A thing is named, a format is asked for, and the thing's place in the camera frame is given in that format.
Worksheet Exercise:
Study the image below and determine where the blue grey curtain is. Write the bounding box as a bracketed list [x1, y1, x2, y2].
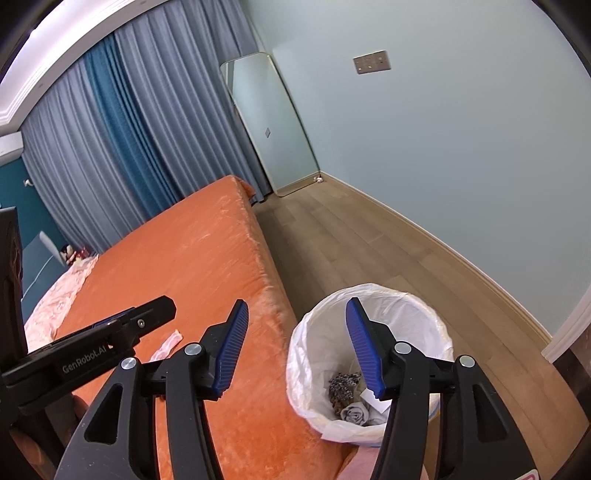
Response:
[22, 1, 270, 253]

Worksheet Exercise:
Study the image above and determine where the metal wall switch plate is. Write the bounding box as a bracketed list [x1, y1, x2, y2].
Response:
[353, 50, 392, 75]

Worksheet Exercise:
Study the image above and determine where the teal bedside headboard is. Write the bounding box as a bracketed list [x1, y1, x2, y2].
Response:
[21, 231, 67, 324]

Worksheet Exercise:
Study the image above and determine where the orange velvet bed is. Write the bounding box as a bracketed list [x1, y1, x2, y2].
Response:
[56, 176, 351, 479]

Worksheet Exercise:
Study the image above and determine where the small plush toy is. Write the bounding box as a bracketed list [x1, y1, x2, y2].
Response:
[60, 244, 90, 266]

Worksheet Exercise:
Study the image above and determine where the gold framed standing mirror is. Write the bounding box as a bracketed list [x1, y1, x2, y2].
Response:
[221, 52, 321, 197]

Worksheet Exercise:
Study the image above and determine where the pink floral pillow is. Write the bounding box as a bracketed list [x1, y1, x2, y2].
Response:
[24, 255, 99, 352]

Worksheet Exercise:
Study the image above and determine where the white sock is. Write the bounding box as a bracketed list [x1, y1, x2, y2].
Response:
[339, 401, 390, 427]

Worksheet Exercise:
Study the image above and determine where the white lined trash bin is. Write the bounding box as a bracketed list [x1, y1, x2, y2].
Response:
[286, 283, 454, 447]

